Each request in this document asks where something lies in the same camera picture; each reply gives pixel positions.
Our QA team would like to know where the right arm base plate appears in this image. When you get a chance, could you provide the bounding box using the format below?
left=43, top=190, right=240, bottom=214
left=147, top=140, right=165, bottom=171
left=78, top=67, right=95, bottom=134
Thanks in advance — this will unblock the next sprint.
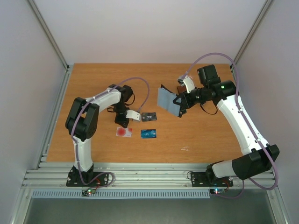
left=187, top=171, right=234, bottom=188

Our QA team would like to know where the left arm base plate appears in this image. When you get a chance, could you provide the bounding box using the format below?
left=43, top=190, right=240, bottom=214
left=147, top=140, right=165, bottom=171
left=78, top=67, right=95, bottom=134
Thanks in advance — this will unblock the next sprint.
left=66, top=167, right=109, bottom=187

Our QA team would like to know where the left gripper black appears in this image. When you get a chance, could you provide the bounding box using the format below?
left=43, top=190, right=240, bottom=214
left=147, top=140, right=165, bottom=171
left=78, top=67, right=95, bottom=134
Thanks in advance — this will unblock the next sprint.
left=114, top=102, right=130, bottom=128

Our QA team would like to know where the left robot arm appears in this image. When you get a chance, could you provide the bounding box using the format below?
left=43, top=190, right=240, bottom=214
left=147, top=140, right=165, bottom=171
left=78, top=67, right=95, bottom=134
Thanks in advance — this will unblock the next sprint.
left=65, top=84, right=135, bottom=187

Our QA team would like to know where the black VIP credit card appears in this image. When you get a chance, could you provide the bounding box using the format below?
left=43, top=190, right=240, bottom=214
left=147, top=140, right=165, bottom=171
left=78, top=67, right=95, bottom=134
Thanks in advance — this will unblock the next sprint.
left=141, top=112, right=157, bottom=122

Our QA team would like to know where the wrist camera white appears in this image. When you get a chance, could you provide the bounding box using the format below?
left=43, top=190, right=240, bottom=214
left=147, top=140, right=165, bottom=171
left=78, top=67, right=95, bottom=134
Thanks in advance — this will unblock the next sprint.
left=126, top=110, right=142, bottom=122
left=177, top=75, right=195, bottom=93

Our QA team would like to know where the right corner aluminium post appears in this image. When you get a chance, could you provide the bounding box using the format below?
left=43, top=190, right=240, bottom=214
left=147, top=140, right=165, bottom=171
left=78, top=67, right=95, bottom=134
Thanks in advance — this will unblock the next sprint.
left=234, top=0, right=274, bottom=64

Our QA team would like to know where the grey slotted cable duct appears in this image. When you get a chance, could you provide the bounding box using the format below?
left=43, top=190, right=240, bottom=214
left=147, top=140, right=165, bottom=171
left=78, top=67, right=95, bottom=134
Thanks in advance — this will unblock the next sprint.
left=31, top=189, right=210, bottom=199

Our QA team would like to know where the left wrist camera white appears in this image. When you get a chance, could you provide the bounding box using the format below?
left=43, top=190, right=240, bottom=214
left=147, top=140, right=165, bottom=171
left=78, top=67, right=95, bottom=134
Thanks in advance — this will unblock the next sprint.
left=126, top=110, right=142, bottom=122

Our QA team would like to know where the left corner aluminium post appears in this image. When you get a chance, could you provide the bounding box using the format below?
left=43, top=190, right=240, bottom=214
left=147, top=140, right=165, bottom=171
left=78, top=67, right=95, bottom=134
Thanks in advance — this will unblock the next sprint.
left=27, top=0, right=71, bottom=73

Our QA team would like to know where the purple cable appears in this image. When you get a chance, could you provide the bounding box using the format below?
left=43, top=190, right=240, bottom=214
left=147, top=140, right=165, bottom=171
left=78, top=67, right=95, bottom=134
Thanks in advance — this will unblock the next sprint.
left=71, top=77, right=150, bottom=187
left=183, top=52, right=279, bottom=191

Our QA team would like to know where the blue credit card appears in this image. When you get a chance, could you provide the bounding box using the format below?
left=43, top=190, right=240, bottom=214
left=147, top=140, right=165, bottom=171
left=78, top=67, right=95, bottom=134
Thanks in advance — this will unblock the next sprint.
left=141, top=129, right=157, bottom=139

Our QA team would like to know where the corner aluminium post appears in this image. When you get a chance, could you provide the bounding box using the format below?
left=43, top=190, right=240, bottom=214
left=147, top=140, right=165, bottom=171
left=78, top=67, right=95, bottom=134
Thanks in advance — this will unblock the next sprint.
left=234, top=0, right=274, bottom=64
left=27, top=0, right=71, bottom=73

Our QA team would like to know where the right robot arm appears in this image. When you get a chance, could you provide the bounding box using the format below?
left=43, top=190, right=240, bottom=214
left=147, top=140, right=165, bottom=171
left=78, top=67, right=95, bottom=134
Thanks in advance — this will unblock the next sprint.
left=173, top=65, right=279, bottom=185

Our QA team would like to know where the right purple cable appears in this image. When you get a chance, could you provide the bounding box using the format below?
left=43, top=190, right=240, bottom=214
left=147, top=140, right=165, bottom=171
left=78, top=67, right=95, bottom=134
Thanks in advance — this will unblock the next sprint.
left=183, top=52, right=279, bottom=191

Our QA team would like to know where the red white credit card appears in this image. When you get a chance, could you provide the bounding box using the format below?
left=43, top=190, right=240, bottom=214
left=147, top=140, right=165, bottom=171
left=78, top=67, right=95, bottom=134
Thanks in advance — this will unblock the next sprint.
left=116, top=127, right=133, bottom=138

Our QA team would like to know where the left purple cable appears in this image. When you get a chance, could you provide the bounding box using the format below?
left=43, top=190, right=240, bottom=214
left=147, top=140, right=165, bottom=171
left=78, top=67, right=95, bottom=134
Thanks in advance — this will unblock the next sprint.
left=71, top=77, right=150, bottom=187

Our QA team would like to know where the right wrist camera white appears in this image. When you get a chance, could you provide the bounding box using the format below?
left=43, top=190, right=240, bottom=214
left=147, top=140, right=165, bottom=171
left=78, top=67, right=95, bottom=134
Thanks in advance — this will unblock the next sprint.
left=177, top=75, right=195, bottom=93

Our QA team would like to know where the aluminium rail frame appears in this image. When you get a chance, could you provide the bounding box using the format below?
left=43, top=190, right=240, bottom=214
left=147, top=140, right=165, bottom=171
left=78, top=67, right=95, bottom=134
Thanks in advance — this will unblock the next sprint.
left=22, top=162, right=278, bottom=189

